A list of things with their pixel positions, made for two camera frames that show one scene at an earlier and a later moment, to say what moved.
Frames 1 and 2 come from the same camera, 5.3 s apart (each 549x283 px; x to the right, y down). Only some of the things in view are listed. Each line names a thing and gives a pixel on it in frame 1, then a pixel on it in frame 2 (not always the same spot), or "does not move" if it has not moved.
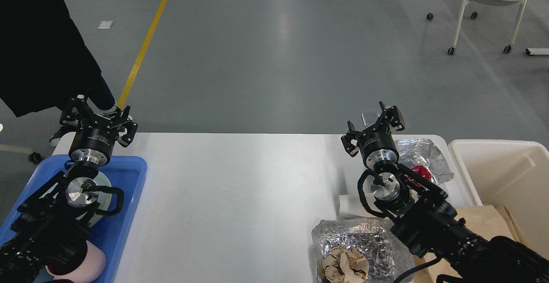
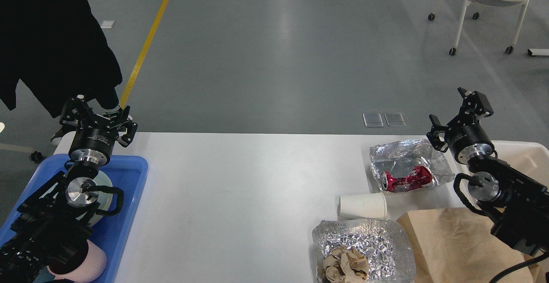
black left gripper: [96, 145] does not move
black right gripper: [378, 145] to [468, 139]
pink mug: [94, 265] does not move
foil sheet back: [414, 152] does not move
